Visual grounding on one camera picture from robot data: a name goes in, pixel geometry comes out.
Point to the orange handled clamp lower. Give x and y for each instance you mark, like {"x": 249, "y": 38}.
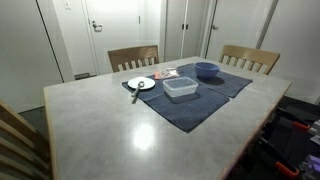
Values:
{"x": 281, "y": 164}

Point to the metal spoon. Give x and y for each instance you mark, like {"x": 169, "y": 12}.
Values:
{"x": 135, "y": 93}

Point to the silver door handle right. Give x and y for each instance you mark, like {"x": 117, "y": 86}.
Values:
{"x": 214, "y": 27}

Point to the white light switch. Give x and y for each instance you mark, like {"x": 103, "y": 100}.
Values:
{"x": 67, "y": 5}

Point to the orange handled clamp upper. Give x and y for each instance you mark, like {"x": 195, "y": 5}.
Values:
{"x": 297, "y": 122}

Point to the orange handled clamp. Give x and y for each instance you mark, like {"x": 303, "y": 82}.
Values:
{"x": 297, "y": 122}
{"x": 281, "y": 164}

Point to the blue plastic bowl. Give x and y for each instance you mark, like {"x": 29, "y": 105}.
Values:
{"x": 206, "y": 70}

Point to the silver door handle left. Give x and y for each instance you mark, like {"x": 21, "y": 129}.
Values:
{"x": 97, "y": 27}

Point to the wooden chair middle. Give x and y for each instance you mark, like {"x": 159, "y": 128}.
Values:
{"x": 133, "y": 57}

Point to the dark blue placemat far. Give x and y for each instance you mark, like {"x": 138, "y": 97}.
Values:
{"x": 223, "y": 83}

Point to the wooden chair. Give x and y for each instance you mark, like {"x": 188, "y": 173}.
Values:
{"x": 256, "y": 60}
{"x": 133, "y": 57}
{"x": 24, "y": 151}

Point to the wooden chair right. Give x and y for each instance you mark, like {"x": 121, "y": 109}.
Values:
{"x": 256, "y": 60}

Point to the white round plate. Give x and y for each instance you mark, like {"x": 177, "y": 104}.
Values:
{"x": 148, "y": 83}

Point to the wooden chair front left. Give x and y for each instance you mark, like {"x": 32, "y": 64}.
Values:
{"x": 24, "y": 151}

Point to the silver door handle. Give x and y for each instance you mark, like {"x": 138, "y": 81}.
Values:
{"x": 97, "y": 27}
{"x": 214, "y": 27}

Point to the dark blue placemat near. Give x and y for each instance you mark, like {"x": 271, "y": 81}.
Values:
{"x": 184, "y": 112}

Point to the dark blue placemat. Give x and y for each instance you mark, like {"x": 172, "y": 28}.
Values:
{"x": 223, "y": 83}
{"x": 184, "y": 112}

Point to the clear plastic tupperware container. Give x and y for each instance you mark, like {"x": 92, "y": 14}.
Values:
{"x": 180, "y": 86}

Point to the orange snack packet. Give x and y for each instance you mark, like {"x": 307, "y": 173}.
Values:
{"x": 167, "y": 73}

